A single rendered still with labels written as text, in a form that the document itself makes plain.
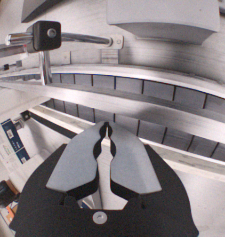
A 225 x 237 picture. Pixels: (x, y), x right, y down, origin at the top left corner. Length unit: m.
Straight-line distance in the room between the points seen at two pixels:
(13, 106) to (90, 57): 0.17
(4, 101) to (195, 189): 0.43
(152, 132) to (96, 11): 0.23
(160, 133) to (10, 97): 0.25
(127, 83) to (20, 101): 0.18
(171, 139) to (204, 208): 0.30
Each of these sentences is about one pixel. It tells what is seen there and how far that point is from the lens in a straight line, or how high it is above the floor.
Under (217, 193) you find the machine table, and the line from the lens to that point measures 0.36.
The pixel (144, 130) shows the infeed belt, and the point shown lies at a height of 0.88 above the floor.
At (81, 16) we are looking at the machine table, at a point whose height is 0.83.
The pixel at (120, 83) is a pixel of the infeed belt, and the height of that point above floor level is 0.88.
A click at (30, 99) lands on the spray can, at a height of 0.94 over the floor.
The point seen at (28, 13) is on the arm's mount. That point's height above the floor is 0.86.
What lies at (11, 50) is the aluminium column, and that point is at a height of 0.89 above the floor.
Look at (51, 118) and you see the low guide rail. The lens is 0.25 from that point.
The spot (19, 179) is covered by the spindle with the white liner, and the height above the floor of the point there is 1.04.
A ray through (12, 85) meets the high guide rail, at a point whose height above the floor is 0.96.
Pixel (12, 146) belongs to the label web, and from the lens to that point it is 0.65.
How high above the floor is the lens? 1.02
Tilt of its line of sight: 49 degrees down
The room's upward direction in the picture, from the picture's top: 130 degrees counter-clockwise
